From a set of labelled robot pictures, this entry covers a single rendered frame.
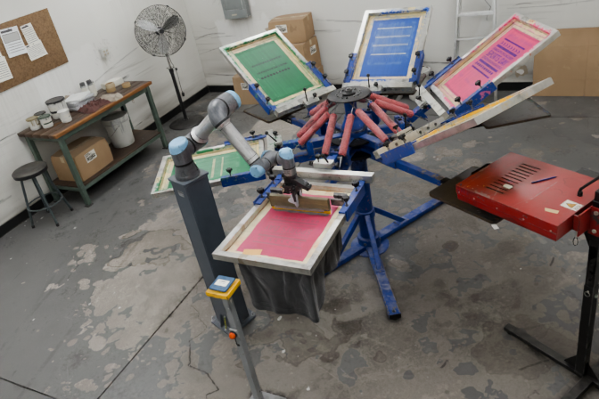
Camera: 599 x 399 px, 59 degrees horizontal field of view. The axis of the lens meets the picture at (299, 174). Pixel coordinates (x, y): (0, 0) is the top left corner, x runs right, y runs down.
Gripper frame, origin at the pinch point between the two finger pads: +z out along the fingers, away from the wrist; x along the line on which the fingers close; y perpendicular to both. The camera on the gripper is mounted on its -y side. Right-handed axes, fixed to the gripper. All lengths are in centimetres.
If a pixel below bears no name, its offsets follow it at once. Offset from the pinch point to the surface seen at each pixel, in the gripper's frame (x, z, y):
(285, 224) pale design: 14.6, 5.3, 3.1
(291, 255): 39.0, 5.3, -12.8
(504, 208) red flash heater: -3, -8, -112
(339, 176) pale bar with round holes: -31.5, -0.8, -12.6
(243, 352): 71, 50, 10
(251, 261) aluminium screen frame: 51, 3, 4
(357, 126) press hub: -88, -8, -6
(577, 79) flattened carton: -408, 81, -142
